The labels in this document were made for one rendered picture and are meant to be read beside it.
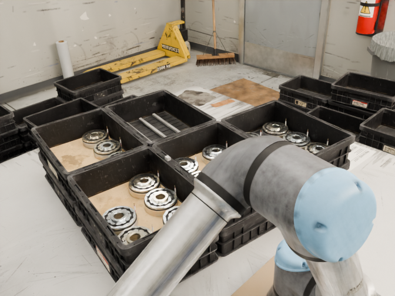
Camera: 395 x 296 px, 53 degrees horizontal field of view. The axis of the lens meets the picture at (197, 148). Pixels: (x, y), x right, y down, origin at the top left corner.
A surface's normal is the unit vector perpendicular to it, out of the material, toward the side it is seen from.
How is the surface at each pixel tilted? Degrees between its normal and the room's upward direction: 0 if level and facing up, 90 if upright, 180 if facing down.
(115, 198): 0
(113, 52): 90
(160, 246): 36
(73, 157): 0
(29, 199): 0
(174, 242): 43
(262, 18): 90
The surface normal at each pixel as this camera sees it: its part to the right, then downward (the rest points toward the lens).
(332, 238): 0.54, 0.31
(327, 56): -0.71, 0.39
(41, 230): -0.04, -0.86
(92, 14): 0.70, 0.35
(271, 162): -0.45, -0.56
